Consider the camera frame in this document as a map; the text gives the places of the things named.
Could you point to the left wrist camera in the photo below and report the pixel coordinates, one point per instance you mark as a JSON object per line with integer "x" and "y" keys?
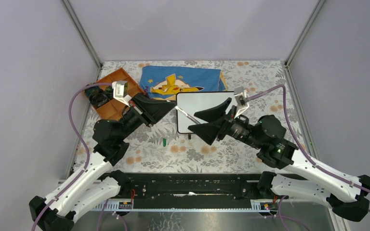
{"x": 120, "y": 92}

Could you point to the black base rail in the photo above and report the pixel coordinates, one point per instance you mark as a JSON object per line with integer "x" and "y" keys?
{"x": 194, "y": 193}

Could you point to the dark rolled fabric back left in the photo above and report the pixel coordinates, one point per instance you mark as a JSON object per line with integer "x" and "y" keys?
{"x": 91, "y": 91}

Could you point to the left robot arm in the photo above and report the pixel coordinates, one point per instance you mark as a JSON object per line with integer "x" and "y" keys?
{"x": 95, "y": 181}

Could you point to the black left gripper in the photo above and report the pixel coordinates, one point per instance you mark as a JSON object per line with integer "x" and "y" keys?
{"x": 154, "y": 110}

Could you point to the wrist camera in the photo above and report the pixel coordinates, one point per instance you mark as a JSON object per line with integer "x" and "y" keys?
{"x": 241, "y": 97}
{"x": 120, "y": 92}

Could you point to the dark rolled fabric front left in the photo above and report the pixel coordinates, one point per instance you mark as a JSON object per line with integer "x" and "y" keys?
{"x": 98, "y": 99}

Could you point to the blue Pikachu cloth bag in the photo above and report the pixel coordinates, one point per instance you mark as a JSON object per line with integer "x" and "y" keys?
{"x": 165, "y": 82}

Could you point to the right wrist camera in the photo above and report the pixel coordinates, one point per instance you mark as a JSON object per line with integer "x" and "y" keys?
{"x": 241, "y": 97}

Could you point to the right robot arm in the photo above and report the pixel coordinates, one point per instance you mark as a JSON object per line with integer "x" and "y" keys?
{"x": 344, "y": 194}

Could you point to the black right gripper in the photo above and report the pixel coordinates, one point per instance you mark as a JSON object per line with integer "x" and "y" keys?
{"x": 208, "y": 131}

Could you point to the white whiteboard black frame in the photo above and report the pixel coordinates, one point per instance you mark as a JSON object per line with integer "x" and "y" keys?
{"x": 192, "y": 102}

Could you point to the dark green rolled fabric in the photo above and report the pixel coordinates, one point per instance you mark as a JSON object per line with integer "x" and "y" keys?
{"x": 109, "y": 92}

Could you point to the wooden compartment tray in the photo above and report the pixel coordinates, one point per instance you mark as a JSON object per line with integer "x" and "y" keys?
{"x": 114, "y": 109}

